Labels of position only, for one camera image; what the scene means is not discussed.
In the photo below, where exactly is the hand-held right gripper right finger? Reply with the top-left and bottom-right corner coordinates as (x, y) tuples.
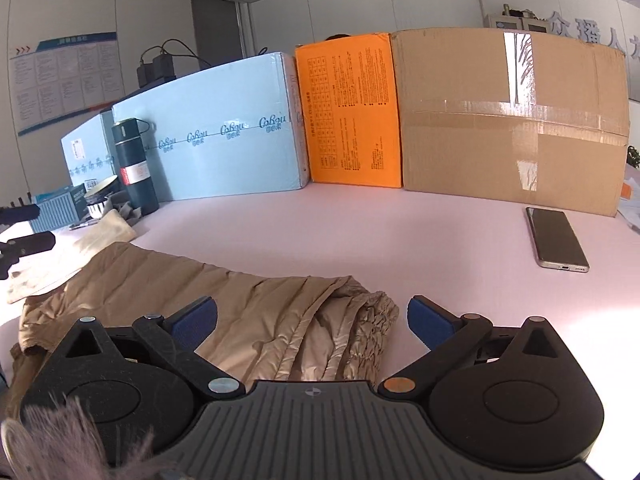
(376, 296), (582, 403)

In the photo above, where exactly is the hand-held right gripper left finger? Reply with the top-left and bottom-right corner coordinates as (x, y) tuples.
(47, 296), (247, 402)

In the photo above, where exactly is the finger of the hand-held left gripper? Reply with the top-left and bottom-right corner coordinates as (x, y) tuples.
(0, 203), (42, 227)
(0, 231), (57, 281)

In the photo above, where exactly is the beige puffer jacket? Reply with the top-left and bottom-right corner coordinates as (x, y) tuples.
(2, 241), (401, 418)

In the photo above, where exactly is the small blue striped box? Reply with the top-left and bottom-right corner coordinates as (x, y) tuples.
(32, 184), (88, 235)

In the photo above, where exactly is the cream cloth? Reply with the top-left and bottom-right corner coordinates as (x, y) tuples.
(6, 210), (138, 306)

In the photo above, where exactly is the white cup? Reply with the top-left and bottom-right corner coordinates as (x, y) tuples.
(82, 176), (121, 218)

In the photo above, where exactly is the small light blue box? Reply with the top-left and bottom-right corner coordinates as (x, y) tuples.
(60, 110), (118, 191)

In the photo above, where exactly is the grey cloth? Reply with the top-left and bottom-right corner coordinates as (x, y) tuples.
(102, 192), (146, 228)

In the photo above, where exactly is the dark blue thermos bottle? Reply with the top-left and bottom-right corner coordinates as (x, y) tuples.
(111, 117), (161, 217)

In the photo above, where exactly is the smartphone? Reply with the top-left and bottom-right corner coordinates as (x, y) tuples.
(525, 206), (591, 272)

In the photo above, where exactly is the brown cardboard box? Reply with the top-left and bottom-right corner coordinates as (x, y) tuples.
(389, 27), (632, 218)

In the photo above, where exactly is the large light blue box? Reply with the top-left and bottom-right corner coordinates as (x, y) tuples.
(111, 51), (312, 202)

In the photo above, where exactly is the fluffy grey sleeve cuff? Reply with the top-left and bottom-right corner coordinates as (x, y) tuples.
(0, 395), (156, 480)

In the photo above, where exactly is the orange printed box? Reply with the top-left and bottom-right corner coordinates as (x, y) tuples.
(292, 32), (405, 190)

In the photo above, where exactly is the grey door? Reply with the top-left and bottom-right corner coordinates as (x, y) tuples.
(190, 0), (246, 68)

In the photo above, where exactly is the grey cabinet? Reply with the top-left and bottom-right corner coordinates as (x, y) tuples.
(484, 7), (551, 36)

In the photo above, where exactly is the wall poster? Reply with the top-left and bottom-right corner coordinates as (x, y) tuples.
(7, 31), (126, 137)

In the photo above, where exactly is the black cable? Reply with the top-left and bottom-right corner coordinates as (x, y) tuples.
(142, 37), (211, 68)

